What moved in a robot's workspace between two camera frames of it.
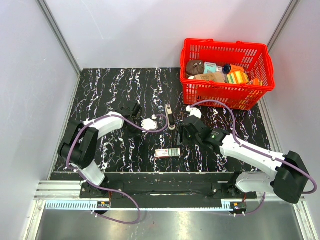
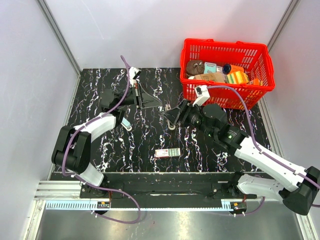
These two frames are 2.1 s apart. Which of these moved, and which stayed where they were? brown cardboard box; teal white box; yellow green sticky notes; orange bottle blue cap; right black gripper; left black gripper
Moved: left black gripper; right black gripper
Stayed: brown cardboard box; orange bottle blue cap; yellow green sticky notes; teal white box
